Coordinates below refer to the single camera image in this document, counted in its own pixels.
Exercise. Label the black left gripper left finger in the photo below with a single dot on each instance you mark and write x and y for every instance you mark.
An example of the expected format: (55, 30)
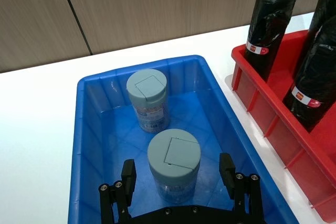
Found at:
(128, 182)

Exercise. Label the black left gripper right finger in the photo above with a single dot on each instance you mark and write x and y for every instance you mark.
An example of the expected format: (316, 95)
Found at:
(228, 174)

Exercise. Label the blue plastic bin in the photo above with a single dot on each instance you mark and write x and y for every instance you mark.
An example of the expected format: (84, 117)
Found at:
(105, 134)

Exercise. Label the clear canister with grey-blue lid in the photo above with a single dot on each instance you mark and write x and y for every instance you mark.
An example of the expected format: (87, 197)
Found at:
(173, 153)
(147, 87)

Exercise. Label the red plastic bin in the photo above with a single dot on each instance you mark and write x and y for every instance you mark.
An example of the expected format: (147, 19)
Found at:
(286, 140)

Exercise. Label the black garbage bag roll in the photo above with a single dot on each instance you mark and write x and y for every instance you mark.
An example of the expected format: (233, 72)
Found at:
(270, 24)
(315, 77)
(326, 1)

